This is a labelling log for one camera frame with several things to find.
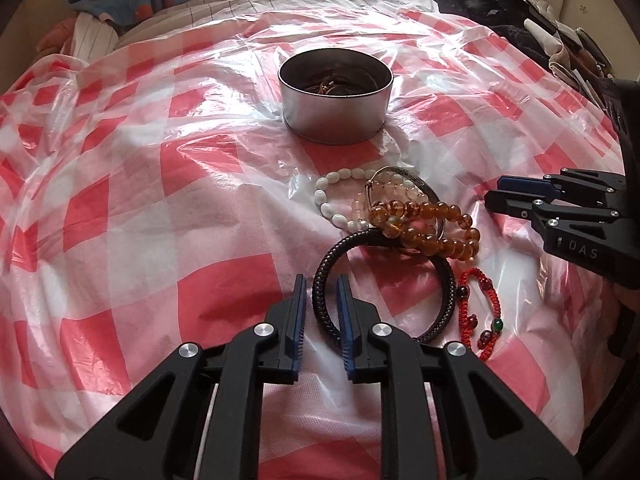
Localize round metal tin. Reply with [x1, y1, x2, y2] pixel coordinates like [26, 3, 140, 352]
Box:
[277, 49, 393, 143]

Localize heap of mixed clothes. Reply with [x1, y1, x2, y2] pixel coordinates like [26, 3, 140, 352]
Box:
[522, 17, 612, 92]

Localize red white checkered plastic sheet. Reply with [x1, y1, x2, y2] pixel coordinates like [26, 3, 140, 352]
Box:
[0, 7, 640, 480]

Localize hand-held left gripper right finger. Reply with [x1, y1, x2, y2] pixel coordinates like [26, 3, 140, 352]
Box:
[336, 274, 583, 480]

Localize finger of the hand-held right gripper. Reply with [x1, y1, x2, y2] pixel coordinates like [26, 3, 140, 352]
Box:
[484, 190, 621, 233]
[499, 167, 626, 197]

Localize red cord bracelet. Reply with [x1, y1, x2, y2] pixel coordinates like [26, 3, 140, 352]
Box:
[457, 267, 503, 361]

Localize clear bead bracelet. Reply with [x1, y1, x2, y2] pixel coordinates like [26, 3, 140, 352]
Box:
[350, 174, 422, 231]

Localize grid pattern bedsheet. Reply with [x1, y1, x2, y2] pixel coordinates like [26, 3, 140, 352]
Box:
[115, 0, 436, 51]

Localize pile of mixed bracelets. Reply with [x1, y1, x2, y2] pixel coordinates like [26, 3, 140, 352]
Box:
[300, 72, 373, 97]

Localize pink cloth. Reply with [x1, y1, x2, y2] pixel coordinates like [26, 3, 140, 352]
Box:
[37, 17, 76, 53]

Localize amber bead bracelet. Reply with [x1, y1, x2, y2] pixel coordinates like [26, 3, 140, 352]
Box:
[369, 199, 482, 260]

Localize white oval bead bracelet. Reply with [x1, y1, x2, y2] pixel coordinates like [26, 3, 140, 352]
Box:
[314, 168, 371, 233]

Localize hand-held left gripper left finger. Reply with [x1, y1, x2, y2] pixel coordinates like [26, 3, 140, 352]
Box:
[55, 274, 308, 480]

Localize striped white pillow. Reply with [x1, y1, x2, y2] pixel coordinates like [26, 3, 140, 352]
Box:
[72, 12, 123, 61]

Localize dark clothes pile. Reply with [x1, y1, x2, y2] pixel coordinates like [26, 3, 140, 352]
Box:
[432, 0, 566, 71]

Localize black braided leather bracelet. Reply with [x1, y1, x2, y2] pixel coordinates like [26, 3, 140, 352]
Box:
[312, 227, 458, 346]

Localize silver metal bangle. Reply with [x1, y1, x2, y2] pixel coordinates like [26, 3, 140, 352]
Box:
[367, 165, 448, 240]

